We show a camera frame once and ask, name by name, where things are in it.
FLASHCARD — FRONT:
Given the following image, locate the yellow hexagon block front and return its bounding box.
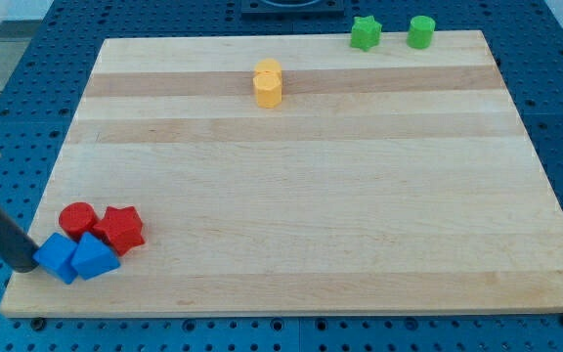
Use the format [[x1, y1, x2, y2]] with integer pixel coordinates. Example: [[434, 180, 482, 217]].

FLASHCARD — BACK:
[[253, 72, 282, 109]]

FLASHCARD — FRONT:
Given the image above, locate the blue cube block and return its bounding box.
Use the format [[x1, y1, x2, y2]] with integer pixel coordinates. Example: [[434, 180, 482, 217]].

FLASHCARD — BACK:
[[32, 233, 78, 285]]

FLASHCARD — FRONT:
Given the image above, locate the green star block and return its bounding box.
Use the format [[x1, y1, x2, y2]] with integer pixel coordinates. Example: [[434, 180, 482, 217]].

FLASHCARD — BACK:
[[350, 16, 382, 52]]

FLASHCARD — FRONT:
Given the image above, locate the yellow cylinder block rear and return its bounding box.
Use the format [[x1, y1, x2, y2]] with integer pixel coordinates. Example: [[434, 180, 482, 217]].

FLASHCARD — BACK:
[[254, 58, 282, 80]]

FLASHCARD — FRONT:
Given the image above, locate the red star block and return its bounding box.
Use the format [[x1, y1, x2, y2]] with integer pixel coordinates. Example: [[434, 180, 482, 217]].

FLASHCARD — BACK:
[[92, 206, 146, 256]]

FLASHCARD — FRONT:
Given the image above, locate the green cylinder block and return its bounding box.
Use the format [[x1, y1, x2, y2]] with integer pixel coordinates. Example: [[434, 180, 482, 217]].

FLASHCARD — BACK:
[[407, 15, 436, 49]]

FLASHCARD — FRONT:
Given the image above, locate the red cylinder block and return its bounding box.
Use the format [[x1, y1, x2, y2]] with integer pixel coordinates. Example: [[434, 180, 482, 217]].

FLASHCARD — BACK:
[[59, 202, 99, 242]]

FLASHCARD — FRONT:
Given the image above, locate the wooden board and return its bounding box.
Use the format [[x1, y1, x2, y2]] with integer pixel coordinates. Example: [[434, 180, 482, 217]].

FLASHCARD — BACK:
[[0, 30, 563, 318]]

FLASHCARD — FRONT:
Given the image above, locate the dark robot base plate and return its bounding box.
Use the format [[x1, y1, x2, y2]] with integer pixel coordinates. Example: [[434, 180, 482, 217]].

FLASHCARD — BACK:
[[238, 0, 345, 17]]

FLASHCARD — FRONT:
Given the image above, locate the blue triangular block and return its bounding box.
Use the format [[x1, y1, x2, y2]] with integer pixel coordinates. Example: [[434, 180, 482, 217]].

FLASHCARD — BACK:
[[71, 232, 120, 280]]

